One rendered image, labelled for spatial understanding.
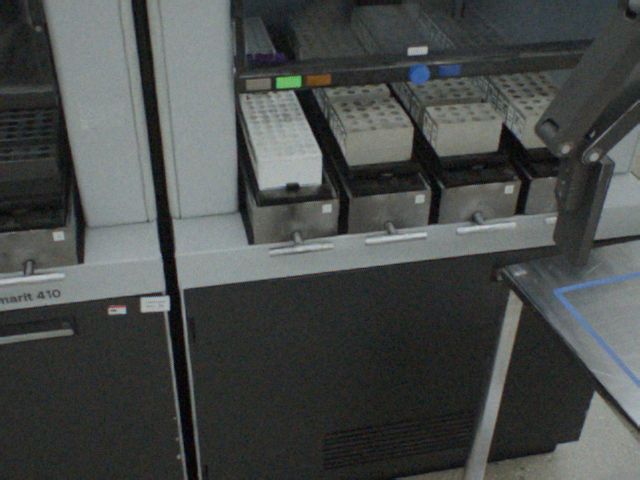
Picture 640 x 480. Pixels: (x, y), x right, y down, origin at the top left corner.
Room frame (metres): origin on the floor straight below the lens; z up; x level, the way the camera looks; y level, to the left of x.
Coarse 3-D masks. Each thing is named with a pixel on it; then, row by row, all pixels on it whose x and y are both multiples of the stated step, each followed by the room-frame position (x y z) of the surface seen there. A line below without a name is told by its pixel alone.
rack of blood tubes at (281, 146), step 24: (240, 96) 1.27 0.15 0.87; (264, 96) 1.28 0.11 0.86; (288, 96) 1.29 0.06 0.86; (240, 120) 1.25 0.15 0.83; (264, 120) 1.18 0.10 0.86; (288, 120) 1.19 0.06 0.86; (264, 144) 1.11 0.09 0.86; (288, 144) 1.10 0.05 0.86; (312, 144) 1.10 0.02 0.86; (264, 168) 1.04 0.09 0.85; (288, 168) 1.05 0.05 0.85; (312, 168) 1.06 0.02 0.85
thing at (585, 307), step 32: (608, 256) 0.89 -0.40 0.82; (512, 288) 0.83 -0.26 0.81; (544, 288) 0.81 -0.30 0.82; (576, 288) 0.81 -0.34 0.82; (608, 288) 0.81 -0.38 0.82; (512, 320) 0.84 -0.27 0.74; (544, 320) 0.75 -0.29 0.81; (576, 320) 0.75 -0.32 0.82; (608, 320) 0.75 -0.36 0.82; (576, 352) 0.69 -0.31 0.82; (608, 352) 0.69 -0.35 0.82; (608, 384) 0.64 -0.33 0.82; (480, 416) 0.84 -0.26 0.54; (480, 448) 0.84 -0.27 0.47
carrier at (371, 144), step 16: (352, 128) 1.13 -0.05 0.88; (368, 128) 1.14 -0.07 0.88; (384, 128) 1.14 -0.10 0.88; (400, 128) 1.13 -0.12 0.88; (352, 144) 1.11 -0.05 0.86; (368, 144) 1.12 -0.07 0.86; (384, 144) 1.13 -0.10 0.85; (400, 144) 1.13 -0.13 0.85; (352, 160) 1.11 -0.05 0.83; (368, 160) 1.12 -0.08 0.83; (384, 160) 1.13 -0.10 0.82
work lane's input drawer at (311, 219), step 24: (240, 144) 1.21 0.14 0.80; (240, 168) 1.14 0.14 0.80; (264, 192) 1.03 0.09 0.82; (288, 192) 1.03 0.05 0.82; (312, 192) 1.04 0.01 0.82; (264, 216) 1.00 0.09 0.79; (288, 216) 1.01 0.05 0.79; (312, 216) 1.02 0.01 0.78; (336, 216) 1.03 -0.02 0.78; (264, 240) 1.00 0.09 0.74; (288, 240) 1.01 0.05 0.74
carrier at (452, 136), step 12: (444, 120) 1.17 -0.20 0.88; (456, 120) 1.17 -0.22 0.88; (468, 120) 1.17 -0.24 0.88; (480, 120) 1.17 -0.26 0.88; (492, 120) 1.17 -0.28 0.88; (444, 132) 1.15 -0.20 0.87; (456, 132) 1.16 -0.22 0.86; (468, 132) 1.16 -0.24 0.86; (480, 132) 1.17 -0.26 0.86; (492, 132) 1.17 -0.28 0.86; (432, 144) 1.16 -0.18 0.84; (444, 144) 1.15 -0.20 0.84; (456, 144) 1.16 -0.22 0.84; (468, 144) 1.16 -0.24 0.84; (480, 144) 1.17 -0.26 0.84; (492, 144) 1.17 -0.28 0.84
